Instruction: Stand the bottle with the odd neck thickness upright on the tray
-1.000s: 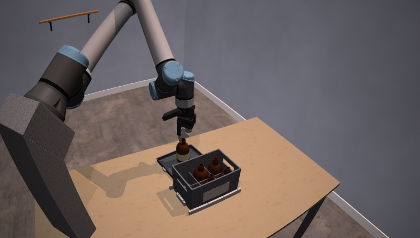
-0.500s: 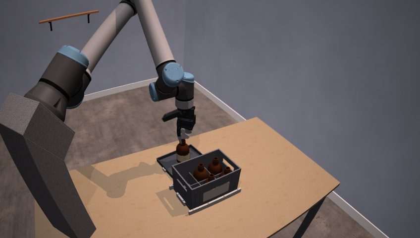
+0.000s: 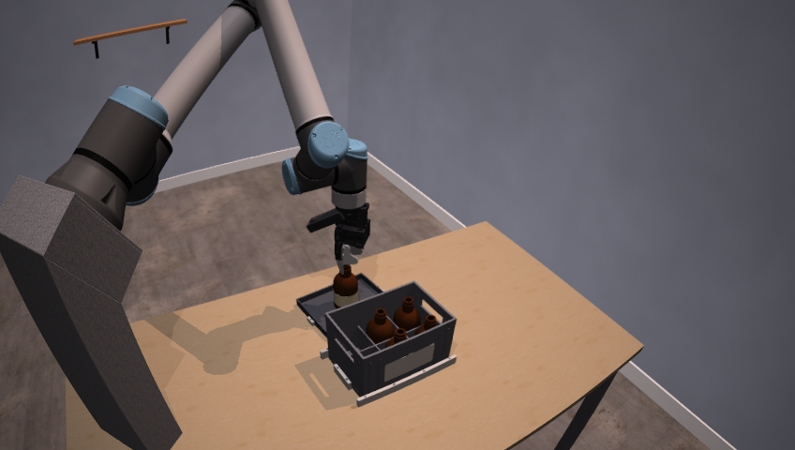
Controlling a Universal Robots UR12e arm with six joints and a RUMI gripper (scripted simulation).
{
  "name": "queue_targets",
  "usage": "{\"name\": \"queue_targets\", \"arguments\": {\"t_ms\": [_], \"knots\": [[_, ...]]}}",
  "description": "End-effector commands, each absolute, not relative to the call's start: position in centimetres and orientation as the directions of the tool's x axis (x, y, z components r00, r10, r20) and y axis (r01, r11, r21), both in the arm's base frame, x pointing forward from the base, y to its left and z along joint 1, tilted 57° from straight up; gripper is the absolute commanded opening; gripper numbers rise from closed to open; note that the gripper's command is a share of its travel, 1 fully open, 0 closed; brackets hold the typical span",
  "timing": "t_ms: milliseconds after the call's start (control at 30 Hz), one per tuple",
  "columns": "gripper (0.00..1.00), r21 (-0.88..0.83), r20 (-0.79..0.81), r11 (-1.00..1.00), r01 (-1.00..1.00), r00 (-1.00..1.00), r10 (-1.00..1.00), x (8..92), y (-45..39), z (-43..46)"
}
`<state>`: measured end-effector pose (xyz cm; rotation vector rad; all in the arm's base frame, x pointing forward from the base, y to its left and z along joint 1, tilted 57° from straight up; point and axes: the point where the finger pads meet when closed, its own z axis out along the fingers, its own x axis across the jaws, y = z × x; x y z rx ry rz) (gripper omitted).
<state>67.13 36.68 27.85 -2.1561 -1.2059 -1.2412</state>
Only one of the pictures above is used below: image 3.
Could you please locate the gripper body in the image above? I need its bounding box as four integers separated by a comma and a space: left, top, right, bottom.
335, 202, 370, 249

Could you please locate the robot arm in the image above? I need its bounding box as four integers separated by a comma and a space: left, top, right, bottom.
45, 0, 368, 232

